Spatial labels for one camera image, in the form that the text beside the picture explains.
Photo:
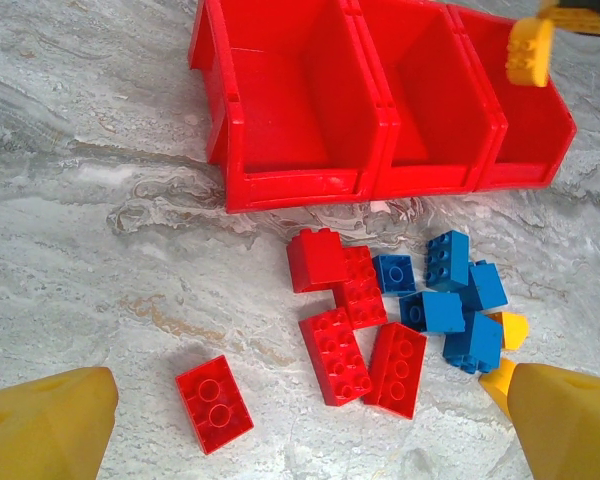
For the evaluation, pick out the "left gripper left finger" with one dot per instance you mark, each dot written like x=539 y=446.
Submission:
x=40 y=430

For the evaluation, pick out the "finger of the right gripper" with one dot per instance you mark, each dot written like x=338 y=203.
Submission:
x=580 y=20

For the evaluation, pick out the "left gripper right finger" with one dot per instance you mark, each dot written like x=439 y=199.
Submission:
x=570 y=430

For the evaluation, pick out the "yellow lego brick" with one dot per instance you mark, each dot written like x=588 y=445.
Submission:
x=530 y=50
x=495 y=385
x=512 y=330

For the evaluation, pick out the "blue lego brick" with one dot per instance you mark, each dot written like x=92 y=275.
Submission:
x=447 y=262
x=472 y=345
x=432 y=312
x=395 y=274
x=490 y=290

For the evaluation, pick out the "red lego brick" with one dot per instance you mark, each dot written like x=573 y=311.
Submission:
x=315 y=262
x=214 y=405
x=337 y=357
x=362 y=295
x=395 y=370

